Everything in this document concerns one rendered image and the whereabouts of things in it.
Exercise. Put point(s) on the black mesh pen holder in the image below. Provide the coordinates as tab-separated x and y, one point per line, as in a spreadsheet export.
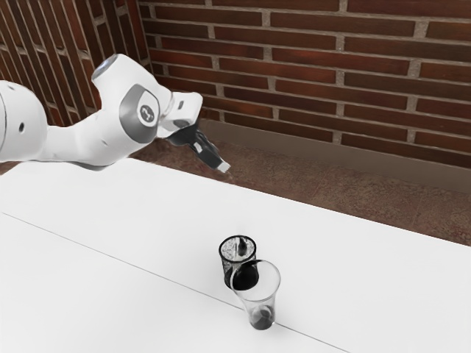
235	257

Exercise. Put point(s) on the clear glass cup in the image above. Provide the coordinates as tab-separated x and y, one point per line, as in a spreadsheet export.
259	294

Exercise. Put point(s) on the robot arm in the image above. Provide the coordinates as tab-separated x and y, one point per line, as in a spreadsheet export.
73	139

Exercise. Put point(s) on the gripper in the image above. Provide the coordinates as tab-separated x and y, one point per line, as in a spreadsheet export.
184	136

